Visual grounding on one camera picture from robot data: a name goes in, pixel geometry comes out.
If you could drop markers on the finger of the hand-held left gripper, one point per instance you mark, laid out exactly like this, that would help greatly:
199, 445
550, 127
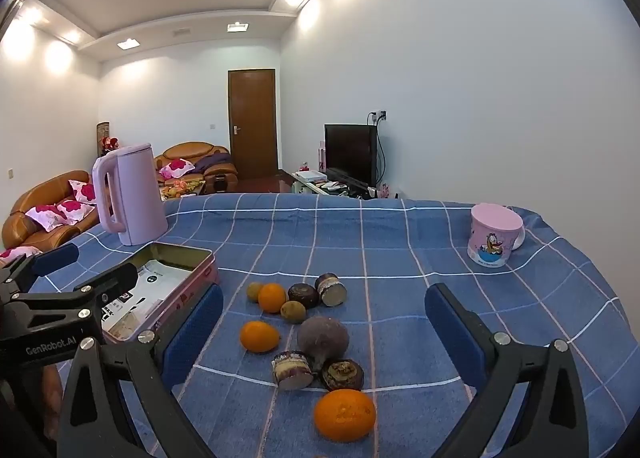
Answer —
117, 283
52, 260

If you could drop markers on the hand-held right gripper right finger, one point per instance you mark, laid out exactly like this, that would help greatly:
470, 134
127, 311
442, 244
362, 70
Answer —
450, 333

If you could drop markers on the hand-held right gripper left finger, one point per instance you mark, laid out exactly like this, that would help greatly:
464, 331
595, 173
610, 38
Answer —
192, 333

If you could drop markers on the pink tin box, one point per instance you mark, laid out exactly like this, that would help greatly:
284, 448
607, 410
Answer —
200, 270

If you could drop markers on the orange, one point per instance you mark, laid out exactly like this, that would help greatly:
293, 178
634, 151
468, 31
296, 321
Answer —
345, 414
271, 298
259, 336

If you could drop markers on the brown kiwi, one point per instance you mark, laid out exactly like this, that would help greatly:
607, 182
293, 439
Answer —
293, 312
254, 291

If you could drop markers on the cut sweet potato chunk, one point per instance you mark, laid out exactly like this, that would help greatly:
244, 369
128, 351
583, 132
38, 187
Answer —
331, 289
292, 370

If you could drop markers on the sweet potato end piece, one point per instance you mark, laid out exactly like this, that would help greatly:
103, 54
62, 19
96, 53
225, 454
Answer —
303, 295
342, 374

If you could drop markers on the whole purple sweet potato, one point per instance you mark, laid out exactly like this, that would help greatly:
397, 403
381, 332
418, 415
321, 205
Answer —
322, 336

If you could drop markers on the printed paper sheet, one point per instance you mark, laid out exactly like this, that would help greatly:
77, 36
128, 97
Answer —
150, 283

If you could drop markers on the pink floral pillow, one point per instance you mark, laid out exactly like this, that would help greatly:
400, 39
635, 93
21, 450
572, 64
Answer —
75, 210
17, 253
82, 192
47, 218
176, 167

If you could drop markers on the long brown leather sofa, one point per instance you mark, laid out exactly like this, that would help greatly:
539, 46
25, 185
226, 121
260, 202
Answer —
45, 185

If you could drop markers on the pink electric kettle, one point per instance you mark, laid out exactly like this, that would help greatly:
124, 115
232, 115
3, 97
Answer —
137, 198

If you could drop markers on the pink cartoon mug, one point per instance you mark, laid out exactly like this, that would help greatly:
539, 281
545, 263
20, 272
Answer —
492, 238

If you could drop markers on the coffee table with food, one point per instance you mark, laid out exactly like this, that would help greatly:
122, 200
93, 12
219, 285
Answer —
182, 186

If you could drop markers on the red flower bunch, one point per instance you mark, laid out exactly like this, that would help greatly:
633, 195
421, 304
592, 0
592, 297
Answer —
110, 141

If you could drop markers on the blue checked tablecloth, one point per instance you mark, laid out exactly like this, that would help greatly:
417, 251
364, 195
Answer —
350, 238

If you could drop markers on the brown framed ornament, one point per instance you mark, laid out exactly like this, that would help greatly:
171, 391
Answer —
102, 130

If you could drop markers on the short brown leather sofa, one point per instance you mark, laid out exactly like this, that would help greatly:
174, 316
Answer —
192, 151

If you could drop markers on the purple blanket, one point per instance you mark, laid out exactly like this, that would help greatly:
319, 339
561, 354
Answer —
212, 160

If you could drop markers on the white television stand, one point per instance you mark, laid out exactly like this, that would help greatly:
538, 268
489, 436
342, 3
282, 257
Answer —
305, 185

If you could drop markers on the flat white box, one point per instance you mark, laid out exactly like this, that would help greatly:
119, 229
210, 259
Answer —
308, 174

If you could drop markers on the brown wooden door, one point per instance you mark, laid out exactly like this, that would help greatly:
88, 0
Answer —
252, 127

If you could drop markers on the black television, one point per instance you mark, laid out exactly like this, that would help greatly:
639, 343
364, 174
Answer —
350, 152

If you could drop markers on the tall pink box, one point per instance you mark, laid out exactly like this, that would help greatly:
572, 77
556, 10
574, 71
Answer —
322, 155

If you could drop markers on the square recessed ceiling light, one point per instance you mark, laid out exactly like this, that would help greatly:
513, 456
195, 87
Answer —
127, 43
238, 26

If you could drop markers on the wall power outlet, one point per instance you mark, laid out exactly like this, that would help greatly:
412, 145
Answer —
378, 114

